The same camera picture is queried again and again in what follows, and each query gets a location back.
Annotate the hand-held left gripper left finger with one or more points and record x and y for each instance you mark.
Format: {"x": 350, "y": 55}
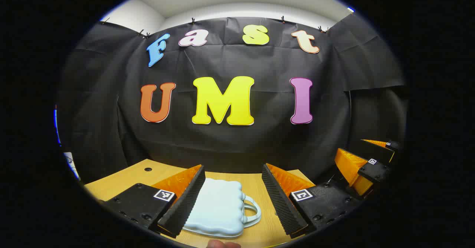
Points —
{"x": 185, "y": 203}

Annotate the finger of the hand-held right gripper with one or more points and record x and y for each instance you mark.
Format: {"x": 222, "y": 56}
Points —
{"x": 374, "y": 172}
{"x": 371, "y": 149}

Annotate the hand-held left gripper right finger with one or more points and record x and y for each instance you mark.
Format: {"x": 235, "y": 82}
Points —
{"x": 278, "y": 203}

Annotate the light blue suitcase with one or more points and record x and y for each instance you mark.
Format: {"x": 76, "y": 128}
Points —
{"x": 219, "y": 207}

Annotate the white printed board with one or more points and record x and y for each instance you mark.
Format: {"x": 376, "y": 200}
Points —
{"x": 69, "y": 162}

